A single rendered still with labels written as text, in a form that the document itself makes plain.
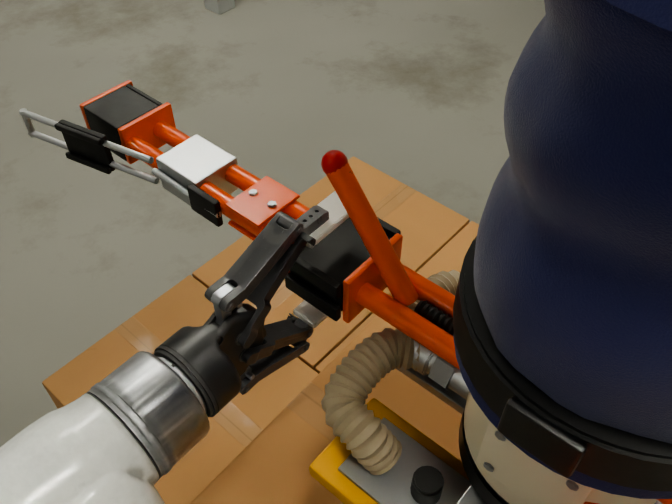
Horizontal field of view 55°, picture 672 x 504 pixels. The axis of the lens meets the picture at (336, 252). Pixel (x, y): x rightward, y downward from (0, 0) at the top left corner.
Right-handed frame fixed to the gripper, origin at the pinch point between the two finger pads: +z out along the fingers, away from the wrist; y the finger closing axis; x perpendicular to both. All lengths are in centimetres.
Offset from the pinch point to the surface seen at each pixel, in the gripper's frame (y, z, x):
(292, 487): 28.6, -12.4, 3.6
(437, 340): -1.0, -3.1, 14.1
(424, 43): 123, 231, -135
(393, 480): 10.4, -11.1, 16.3
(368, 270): -2.6, -1.7, 5.4
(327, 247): -1.8, -1.4, 0.1
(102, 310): 123, 18, -117
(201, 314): 69, 15, -52
